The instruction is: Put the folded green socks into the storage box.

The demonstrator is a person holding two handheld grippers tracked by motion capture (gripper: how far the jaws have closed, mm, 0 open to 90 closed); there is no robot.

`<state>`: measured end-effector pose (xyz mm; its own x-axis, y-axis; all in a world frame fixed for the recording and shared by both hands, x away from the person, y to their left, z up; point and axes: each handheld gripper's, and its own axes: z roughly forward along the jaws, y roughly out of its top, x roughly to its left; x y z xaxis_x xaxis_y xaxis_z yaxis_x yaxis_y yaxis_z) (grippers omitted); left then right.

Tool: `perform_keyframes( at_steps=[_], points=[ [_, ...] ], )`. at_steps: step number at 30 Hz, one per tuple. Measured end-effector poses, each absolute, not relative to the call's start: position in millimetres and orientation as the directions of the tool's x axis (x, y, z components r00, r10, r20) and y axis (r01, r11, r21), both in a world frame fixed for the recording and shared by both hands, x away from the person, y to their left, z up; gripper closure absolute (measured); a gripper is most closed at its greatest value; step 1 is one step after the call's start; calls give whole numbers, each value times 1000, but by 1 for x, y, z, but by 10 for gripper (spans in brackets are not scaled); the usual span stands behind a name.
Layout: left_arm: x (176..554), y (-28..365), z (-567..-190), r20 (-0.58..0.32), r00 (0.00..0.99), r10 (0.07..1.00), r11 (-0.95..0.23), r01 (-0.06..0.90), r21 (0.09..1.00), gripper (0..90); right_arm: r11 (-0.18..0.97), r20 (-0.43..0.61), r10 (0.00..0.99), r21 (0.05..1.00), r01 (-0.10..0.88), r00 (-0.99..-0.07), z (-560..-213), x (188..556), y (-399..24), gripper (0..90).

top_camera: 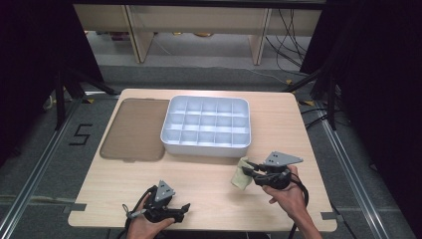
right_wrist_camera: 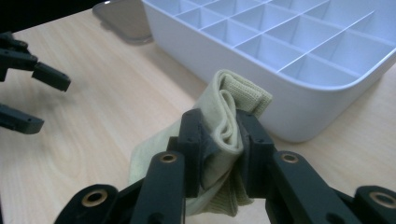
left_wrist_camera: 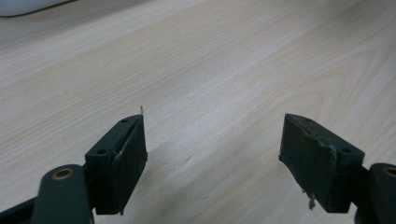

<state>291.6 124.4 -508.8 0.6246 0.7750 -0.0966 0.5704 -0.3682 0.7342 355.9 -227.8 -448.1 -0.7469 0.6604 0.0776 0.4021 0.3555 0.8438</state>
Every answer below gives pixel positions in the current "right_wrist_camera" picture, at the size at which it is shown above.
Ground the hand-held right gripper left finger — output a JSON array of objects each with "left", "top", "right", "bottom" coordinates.
[{"left": 167, "top": 108, "right": 220, "bottom": 199}]

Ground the brown translucent plastic lid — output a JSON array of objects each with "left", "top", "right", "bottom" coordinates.
[{"left": 92, "top": 0, "right": 154, "bottom": 45}]

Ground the pale green ankle sock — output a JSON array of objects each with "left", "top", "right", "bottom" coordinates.
[{"left": 128, "top": 69, "right": 274, "bottom": 217}]

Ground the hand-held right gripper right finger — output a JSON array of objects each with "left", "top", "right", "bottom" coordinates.
[{"left": 234, "top": 109, "right": 277, "bottom": 200}]

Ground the white divided storage box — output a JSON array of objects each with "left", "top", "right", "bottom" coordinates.
[{"left": 141, "top": 0, "right": 396, "bottom": 144}]

